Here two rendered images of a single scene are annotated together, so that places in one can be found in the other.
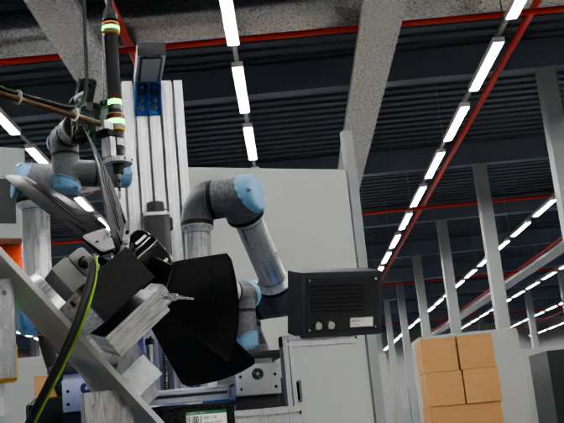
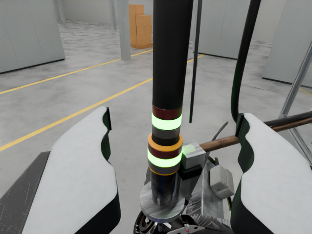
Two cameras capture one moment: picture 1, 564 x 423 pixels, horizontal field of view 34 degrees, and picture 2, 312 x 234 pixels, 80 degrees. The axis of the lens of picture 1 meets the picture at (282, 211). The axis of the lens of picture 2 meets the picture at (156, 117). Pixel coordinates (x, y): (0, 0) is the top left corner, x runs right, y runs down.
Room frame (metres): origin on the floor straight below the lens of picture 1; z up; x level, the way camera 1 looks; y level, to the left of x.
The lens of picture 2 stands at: (2.27, 0.48, 1.72)
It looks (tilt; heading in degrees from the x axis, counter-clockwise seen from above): 32 degrees down; 215
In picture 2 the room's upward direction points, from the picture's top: 1 degrees clockwise
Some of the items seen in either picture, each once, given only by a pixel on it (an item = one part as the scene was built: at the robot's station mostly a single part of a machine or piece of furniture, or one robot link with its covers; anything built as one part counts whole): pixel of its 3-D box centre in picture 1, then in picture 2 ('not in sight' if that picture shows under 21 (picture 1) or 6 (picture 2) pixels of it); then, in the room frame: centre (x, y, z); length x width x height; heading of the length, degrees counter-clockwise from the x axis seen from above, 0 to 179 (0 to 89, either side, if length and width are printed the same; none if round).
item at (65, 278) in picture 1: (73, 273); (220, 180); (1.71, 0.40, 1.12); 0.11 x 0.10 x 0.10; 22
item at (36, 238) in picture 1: (37, 248); not in sight; (2.77, 0.76, 1.41); 0.15 x 0.12 x 0.55; 117
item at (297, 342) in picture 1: (318, 340); not in sight; (2.68, -0.07, 1.04); 0.24 x 0.03 x 0.03; 112
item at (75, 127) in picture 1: (83, 122); not in sight; (2.29, 0.50, 1.63); 0.12 x 0.08 x 0.09; 32
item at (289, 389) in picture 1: (288, 371); not in sight; (2.64, 0.03, 0.96); 0.03 x 0.03 x 0.20; 22
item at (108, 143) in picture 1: (114, 143); (169, 178); (2.10, 0.39, 1.50); 0.09 x 0.07 x 0.10; 147
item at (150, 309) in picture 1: (129, 321); not in sight; (1.76, 0.31, 1.03); 0.15 x 0.10 x 0.14; 112
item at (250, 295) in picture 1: (241, 295); not in sight; (2.56, 0.14, 1.17); 0.11 x 0.08 x 0.09; 149
